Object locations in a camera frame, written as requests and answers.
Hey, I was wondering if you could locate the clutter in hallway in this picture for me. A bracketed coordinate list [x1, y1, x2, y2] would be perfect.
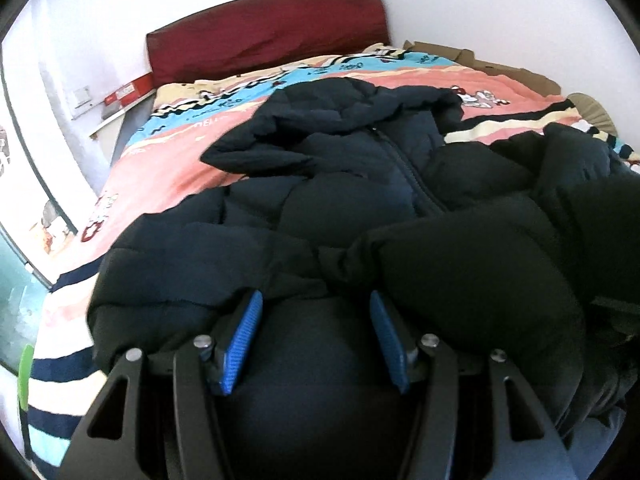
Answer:
[29, 200, 72, 255]

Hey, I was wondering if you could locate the beige woven fan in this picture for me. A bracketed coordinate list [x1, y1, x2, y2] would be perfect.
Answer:
[567, 92, 618, 136]

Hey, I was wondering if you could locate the white wall switch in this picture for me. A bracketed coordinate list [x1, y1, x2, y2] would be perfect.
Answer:
[72, 86, 92, 110]

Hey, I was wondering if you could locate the pink Hello Kitty blanket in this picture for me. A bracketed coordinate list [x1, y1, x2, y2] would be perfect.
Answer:
[25, 46, 639, 479]

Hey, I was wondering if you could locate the brown cardboard beside bed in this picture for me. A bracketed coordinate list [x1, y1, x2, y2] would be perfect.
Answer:
[402, 40, 562, 96]

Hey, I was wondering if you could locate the dark navy puffer jacket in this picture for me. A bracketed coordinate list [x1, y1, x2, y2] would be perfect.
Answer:
[87, 78, 639, 479]

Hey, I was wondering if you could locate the green door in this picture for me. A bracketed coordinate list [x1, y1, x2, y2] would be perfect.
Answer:
[0, 228, 51, 374]

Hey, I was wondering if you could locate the green plastic object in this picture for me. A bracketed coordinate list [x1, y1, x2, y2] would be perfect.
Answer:
[17, 344, 35, 412]

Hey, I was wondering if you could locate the red white box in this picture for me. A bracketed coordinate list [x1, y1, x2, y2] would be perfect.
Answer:
[103, 73, 154, 107]

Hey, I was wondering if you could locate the dark red headboard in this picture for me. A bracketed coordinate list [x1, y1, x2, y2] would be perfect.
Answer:
[146, 0, 390, 88]

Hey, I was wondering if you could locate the wall poster picture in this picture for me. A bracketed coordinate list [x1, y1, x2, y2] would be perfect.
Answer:
[0, 128, 10, 176]

